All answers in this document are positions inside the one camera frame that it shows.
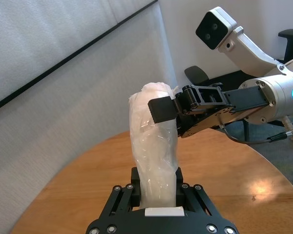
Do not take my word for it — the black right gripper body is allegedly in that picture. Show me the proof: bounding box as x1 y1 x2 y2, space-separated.
202 86 270 128

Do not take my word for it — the black wall trim strip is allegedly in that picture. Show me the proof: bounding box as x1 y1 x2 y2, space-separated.
0 0 159 115

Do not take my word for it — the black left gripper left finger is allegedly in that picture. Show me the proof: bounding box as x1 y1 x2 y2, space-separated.
99 167 142 218

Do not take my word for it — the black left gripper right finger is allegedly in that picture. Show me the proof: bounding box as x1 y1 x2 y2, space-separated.
175 167 220 218

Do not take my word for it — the white plastic-wrapped sandbag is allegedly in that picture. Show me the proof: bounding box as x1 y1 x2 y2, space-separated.
127 82 180 209

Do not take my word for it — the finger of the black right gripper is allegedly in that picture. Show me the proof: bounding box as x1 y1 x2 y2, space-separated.
147 82 235 124
177 113 218 139

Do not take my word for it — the black office chair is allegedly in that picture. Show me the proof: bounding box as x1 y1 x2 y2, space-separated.
184 28 293 143

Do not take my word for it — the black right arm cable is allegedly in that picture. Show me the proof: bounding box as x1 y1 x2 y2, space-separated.
219 124 293 145

